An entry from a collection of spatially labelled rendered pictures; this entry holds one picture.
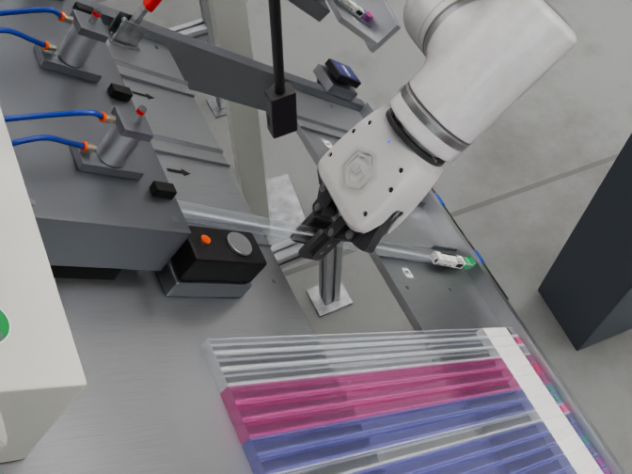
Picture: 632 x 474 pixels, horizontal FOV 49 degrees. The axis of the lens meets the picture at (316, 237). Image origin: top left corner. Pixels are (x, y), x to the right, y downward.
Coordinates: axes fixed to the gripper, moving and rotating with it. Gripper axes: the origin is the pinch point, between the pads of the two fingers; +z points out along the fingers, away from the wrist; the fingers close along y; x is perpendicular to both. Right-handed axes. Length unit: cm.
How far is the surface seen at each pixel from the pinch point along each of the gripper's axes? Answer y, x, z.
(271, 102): 2.5, -19.6, -13.6
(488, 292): 4.3, 30.7, -1.7
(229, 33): -61, 21, 9
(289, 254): -36, 48, 36
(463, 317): 8.2, 22.4, -0.1
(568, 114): -68, 139, -14
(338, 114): -28.8, 21.2, -0.8
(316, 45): -124, 96, 24
